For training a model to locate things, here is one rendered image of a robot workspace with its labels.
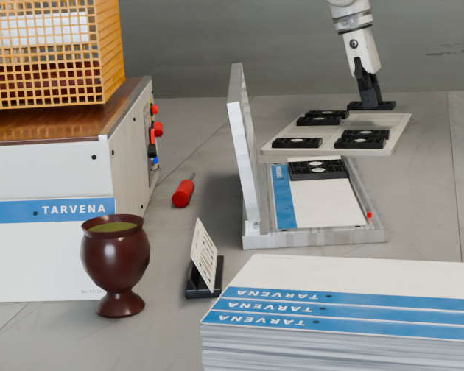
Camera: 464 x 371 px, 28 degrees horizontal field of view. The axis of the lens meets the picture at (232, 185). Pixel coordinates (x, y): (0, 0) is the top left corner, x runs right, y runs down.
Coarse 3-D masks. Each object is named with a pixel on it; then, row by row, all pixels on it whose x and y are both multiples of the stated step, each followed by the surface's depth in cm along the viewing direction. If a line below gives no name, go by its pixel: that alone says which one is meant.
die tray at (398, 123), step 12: (348, 120) 216; (360, 120) 215; (372, 120) 214; (384, 120) 213; (396, 120) 212; (408, 120) 211; (288, 132) 206; (300, 132) 205; (312, 132) 204; (324, 132) 203; (336, 132) 202; (396, 132) 199; (324, 144) 192; (396, 144) 190
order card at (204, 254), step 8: (200, 224) 126; (200, 232) 123; (200, 240) 121; (208, 240) 126; (192, 248) 114; (200, 248) 118; (208, 248) 123; (216, 248) 128; (192, 256) 111; (200, 256) 116; (208, 256) 120; (216, 256) 125; (200, 264) 113; (208, 264) 118; (216, 264) 122; (200, 272) 112; (208, 272) 116; (208, 280) 113
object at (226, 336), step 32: (224, 320) 84; (256, 320) 84; (288, 320) 83; (320, 320) 83; (352, 320) 82; (224, 352) 84; (256, 352) 83; (288, 352) 82; (320, 352) 81; (352, 352) 80; (384, 352) 79; (416, 352) 79; (448, 352) 78
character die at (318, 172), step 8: (296, 168) 164; (304, 168) 163; (312, 168) 163; (320, 168) 162; (328, 168) 162; (336, 168) 162; (344, 168) 162; (296, 176) 159; (304, 176) 159; (312, 176) 159; (320, 176) 159; (328, 176) 159; (336, 176) 159; (344, 176) 159
